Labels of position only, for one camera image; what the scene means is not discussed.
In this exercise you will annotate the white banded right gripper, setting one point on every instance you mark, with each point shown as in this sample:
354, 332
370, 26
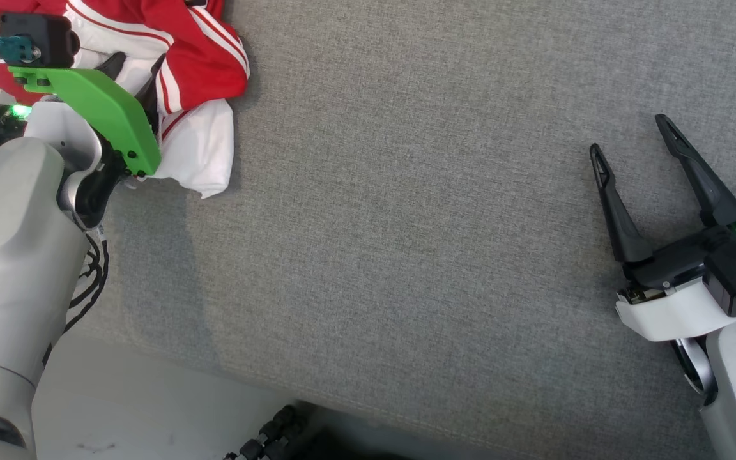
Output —
668, 313

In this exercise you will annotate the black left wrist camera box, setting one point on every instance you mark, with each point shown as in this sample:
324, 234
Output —
36, 35

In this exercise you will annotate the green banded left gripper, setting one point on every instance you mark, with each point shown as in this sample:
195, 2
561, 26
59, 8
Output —
99, 108

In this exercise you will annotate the red jersey with white sleeves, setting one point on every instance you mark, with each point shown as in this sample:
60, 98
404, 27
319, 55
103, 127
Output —
205, 64

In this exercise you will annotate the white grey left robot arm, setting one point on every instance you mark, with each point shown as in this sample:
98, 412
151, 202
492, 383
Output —
10, 255

